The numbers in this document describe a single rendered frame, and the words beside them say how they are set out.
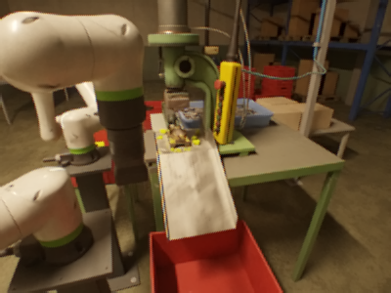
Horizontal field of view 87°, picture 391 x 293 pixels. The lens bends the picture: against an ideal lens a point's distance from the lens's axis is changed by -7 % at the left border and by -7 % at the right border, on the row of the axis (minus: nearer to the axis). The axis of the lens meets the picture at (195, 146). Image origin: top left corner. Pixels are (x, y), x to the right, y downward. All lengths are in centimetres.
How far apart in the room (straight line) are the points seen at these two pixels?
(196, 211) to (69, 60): 69
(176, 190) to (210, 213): 16
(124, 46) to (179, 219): 64
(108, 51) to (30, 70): 11
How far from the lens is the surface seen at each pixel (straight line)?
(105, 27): 39
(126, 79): 41
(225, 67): 100
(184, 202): 88
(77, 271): 71
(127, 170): 50
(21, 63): 34
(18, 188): 62
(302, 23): 725
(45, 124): 147
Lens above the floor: 146
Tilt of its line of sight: 26 degrees down
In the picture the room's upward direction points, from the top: straight up
